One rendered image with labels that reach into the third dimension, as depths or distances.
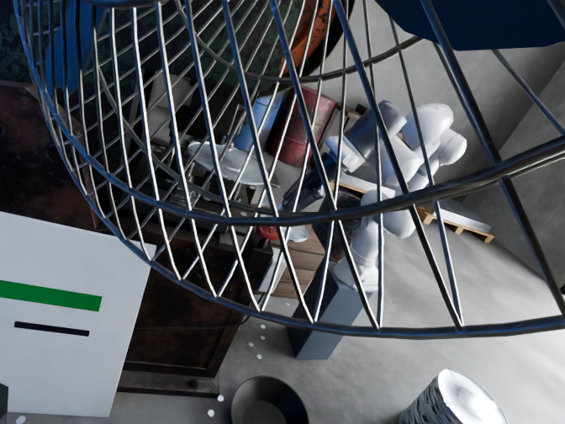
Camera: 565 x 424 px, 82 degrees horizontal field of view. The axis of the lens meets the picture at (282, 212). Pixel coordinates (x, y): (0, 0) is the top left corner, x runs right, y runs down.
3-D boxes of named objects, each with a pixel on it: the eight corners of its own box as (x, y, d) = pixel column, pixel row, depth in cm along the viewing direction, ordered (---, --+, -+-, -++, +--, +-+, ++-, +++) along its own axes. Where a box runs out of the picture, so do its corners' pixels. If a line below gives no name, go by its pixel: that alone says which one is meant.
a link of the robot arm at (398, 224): (414, 168, 130) (451, 192, 117) (377, 219, 138) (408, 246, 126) (398, 160, 123) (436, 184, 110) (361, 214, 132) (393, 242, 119)
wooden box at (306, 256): (283, 257, 220) (304, 214, 205) (300, 299, 189) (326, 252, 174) (226, 248, 204) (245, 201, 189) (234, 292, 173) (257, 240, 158)
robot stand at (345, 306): (315, 329, 173) (355, 265, 154) (327, 359, 158) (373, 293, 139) (285, 327, 166) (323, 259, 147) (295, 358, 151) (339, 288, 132)
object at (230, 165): (276, 194, 102) (277, 192, 102) (182, 166, 93) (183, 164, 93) (265, 160, 127) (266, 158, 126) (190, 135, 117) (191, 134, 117)
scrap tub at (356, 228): (339, 251, 260) (368, 200, 240) (358, 288, 224) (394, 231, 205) (291, 239, 246) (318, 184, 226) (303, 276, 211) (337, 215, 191)
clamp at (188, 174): (194, 185, 103) (203, 156, 98) (190, 212, 88) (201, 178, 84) (175, 179, 101) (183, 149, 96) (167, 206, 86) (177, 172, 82)
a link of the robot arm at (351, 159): (357, 152, 84) (340, 166, 85) (328, 118, 78) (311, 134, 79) (377, 172, 74) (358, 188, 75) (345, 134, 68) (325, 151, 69)
